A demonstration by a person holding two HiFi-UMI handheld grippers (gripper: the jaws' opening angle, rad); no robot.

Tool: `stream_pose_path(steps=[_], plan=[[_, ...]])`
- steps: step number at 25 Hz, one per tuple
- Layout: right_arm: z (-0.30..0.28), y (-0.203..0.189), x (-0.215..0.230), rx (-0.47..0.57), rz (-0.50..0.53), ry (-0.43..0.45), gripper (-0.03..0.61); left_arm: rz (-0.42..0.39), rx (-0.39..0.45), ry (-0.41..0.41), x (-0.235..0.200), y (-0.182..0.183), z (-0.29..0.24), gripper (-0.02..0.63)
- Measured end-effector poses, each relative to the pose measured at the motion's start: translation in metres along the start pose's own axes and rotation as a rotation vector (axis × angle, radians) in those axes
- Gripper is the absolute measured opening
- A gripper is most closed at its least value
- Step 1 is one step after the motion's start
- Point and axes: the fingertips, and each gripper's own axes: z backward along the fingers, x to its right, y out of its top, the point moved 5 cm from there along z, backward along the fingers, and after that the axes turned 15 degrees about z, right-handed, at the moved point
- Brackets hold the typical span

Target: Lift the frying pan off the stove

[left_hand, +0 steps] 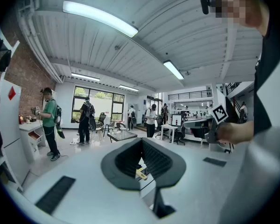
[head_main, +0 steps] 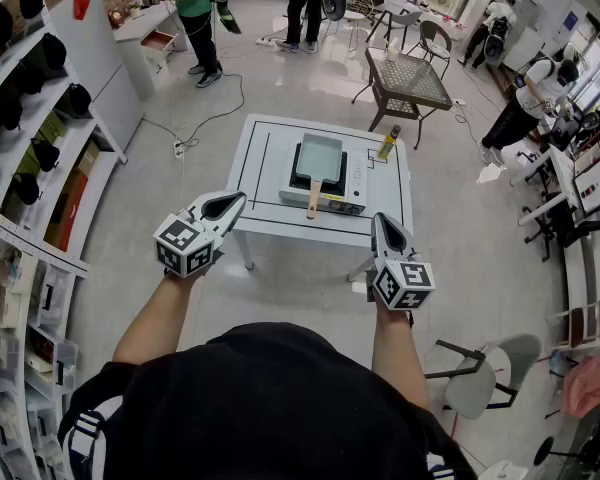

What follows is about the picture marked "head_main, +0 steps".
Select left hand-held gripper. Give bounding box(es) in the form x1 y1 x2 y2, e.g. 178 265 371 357
153 190 248 280

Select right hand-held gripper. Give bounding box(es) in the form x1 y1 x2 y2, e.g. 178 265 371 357
365 211 436 312

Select white portable induction cooktop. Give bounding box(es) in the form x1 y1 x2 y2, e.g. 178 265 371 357
278 140 370 217

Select rectangular grey frying pan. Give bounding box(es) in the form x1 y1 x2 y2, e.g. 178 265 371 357
293 132 344 220

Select person's left forearm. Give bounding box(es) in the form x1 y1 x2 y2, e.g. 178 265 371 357
112 267 206 367

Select person's right forearm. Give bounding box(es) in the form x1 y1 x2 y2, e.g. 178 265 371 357
372 305 431 410

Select yellow oil bottle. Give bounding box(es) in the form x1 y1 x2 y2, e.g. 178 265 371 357
377 124 402 162

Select white table black lines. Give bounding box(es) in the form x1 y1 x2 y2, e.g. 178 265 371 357
226 113 414 282

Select brown cardboard box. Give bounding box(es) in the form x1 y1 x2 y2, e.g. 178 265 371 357
74 137 101 177

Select red cardboard box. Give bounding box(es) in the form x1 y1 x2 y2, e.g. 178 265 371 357
44 170 89 252

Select dark wicker side table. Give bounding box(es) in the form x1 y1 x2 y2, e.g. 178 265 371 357
351 46 454 150

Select black wheeled office chair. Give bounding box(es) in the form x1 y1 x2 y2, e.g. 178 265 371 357
522 195 600 264

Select long white desk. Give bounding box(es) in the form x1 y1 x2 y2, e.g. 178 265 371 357
517 142 600 354

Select white shelving unit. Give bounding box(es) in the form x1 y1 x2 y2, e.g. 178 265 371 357
0 0 129 480

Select white cabinet red sticker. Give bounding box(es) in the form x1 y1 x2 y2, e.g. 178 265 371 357
49 0 144 152

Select green box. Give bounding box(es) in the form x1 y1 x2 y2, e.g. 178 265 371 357
14 112 66 179

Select stack of clear storage bins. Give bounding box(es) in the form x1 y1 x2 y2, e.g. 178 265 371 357
0 237 79 480

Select white desk with drawer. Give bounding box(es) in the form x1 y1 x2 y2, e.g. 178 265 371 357
112 0 189 102

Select person's black shirt torso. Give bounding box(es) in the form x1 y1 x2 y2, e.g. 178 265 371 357
57 321 476 480

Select black monitor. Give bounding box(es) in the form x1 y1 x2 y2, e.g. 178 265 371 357
572 157 600 218

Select white chair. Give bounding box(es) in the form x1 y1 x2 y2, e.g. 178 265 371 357
364 7 424 44

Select pink cloth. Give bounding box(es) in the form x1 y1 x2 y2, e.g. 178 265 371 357
562 347 600 419

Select black round-base stand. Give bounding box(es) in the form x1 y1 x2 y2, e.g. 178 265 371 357
533 435 574 467

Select black floor cable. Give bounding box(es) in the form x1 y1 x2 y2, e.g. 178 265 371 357
142 70 246 152

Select grey chair black frame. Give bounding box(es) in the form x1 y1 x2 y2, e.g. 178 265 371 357
424 332 544 422

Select black wire chair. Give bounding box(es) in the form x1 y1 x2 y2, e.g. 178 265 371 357
407 19 454 82

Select wooden frame rack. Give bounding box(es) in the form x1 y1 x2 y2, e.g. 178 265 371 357
554 300 600 349

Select striped backpack strap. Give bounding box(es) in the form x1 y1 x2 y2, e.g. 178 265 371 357
424 450 461 480
57 407 106 480

